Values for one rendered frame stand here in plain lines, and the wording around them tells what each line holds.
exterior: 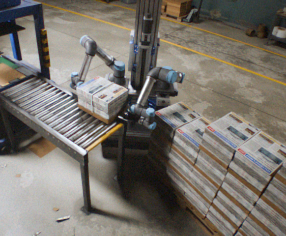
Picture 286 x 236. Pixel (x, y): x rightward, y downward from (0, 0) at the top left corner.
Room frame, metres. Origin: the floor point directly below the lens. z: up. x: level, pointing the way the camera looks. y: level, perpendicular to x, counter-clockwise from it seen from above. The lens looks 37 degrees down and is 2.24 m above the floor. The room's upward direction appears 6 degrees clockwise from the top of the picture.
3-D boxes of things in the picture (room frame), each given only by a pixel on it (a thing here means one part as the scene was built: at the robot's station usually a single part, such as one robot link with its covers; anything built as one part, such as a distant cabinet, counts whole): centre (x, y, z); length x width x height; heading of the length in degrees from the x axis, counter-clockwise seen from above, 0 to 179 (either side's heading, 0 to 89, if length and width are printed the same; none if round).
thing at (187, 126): (1.61, -0.66, 0.42); 1.17 x 0.39 x 0.83; 41
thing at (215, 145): (1.52, -0.75, 0.95); 0.38 x 0.29 x 0.23; 132
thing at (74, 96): (2.12, 0.67, 0.74); 1.34 x 0.05 x 0.12; 58
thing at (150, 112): (1.77, -0.09, 0.92); 0.11 x 0.08 x 0.11; 67
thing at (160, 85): (2.44, -0.24, 0.87); 0.15 x 0.15 x 0.10
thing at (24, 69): (2.45, 1.67, 0.75); 0.70 x 0.65 x 0.10; 58
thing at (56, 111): (1.87, 0.75, 0.77); 0.47 x 0.05 x 0.05; 148
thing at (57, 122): (1.80, 0.64, 0.77); 0.47 x 0.05 x 0.05; 148
